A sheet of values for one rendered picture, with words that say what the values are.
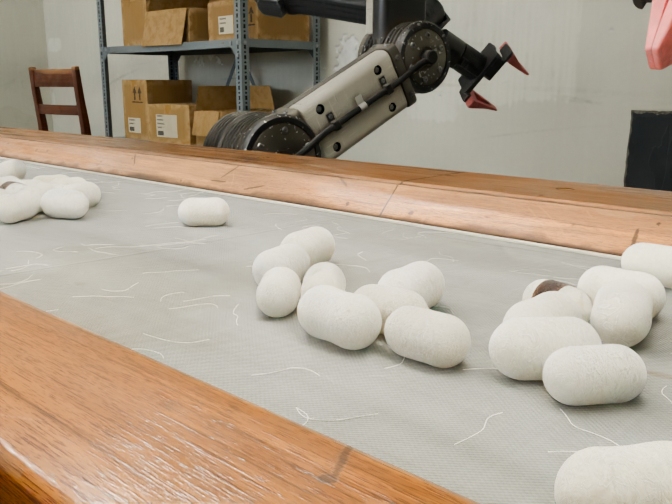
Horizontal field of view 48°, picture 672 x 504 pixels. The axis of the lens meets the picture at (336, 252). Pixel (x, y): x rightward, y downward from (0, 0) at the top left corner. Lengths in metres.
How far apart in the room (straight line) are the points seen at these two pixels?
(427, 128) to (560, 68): 0.58
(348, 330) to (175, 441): 0.12
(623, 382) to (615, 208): 0.25
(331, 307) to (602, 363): 0.10
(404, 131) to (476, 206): 2.49
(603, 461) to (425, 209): 0.37
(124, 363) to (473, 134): 2.63
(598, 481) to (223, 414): 0.08
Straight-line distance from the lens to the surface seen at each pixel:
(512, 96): 2.71
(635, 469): 0.17
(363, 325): 0.27
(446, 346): 0.26
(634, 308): 0.29
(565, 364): 0.24
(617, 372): 0.24
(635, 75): 2.51
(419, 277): 0.31
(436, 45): 1.19
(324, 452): 0.16
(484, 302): 0.35
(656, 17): 0.43
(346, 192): 0.58
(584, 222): 0.47
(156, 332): 0.31
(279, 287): 0.31
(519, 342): 0.25
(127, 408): 0.18
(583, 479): 0.17
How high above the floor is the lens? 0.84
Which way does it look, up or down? 13 degrees down
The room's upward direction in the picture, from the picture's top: straight up
